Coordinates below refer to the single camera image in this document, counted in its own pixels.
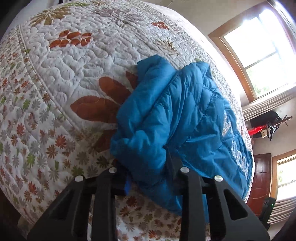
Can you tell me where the wooden framed window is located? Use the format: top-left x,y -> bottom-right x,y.
209,1 -> 295,102
270,150 -> 295,201

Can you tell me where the dark wooden door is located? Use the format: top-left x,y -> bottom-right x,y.
247,153 -> 271,216

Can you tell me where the blue quilted puffer jacket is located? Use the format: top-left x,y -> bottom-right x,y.
110,55 -> 253,214

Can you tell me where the white pleated curtain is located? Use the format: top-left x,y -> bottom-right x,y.
242,86 -> 295,121

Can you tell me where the floral quilted bedspread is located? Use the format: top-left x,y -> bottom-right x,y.
1,1 -> 252,234

